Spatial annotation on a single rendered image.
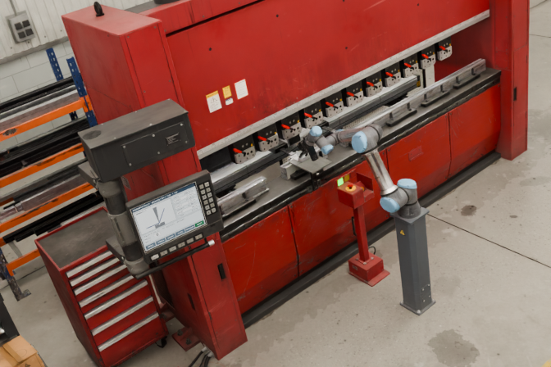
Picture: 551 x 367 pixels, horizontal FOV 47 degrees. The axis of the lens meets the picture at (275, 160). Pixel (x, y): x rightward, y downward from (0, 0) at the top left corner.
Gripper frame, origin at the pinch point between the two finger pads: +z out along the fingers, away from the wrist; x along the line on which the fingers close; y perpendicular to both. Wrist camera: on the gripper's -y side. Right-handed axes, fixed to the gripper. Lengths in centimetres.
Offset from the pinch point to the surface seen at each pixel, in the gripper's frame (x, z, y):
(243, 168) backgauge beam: 31.1, 22.8, 20.6
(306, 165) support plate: 5.2, -5.7, -7.7
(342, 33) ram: -53, -53, 50
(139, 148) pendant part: 130, -99, 14
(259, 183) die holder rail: 36.0, 6.3, 0.8
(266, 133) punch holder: 22.9, -19.1, 21.1
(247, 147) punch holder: 40.0, -17.1, 19.3
